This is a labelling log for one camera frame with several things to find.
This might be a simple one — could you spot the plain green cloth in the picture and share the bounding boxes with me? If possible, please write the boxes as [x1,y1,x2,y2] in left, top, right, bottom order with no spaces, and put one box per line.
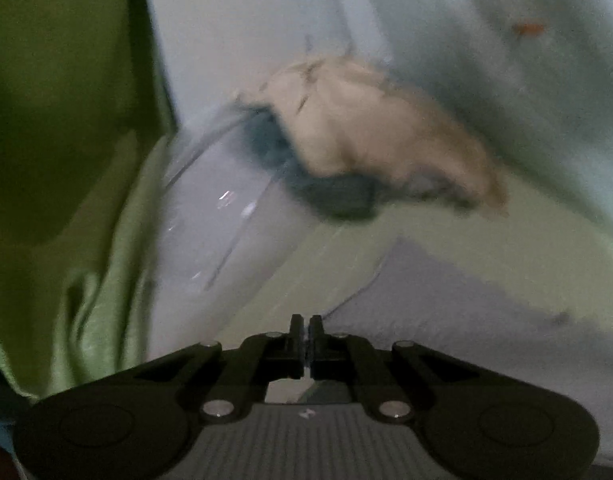
[0,0,187,402]

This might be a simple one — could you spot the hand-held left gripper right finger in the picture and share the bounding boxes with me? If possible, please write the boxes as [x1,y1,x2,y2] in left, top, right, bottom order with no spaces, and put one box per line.
[309,315,481,424]

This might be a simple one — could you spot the beige crumpled cloth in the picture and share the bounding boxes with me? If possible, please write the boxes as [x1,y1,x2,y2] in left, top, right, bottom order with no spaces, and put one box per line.
[236,57,510,219]

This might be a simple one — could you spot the dark teal cloth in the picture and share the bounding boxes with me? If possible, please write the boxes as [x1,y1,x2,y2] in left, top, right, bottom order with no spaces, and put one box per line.
[244,105,383,222]

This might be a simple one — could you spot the green checked bed sheet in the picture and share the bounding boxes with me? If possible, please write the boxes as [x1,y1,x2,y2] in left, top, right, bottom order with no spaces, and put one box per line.
[206,180,613,361]

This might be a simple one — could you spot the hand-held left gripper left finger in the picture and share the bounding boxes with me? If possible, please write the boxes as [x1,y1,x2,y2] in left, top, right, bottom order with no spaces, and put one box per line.
[132,314,306,424]

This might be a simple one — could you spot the clear plastic bag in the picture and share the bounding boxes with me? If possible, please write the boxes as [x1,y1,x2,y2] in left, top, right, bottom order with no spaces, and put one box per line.
[146,105,318,361]

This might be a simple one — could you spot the grey garment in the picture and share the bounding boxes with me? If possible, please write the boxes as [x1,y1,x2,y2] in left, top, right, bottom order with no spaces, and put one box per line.
[306,237,613,467]

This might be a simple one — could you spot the pale blue carrot-print blanket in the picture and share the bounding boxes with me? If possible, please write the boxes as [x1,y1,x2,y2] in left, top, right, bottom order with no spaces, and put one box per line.
[140,0,613,241]

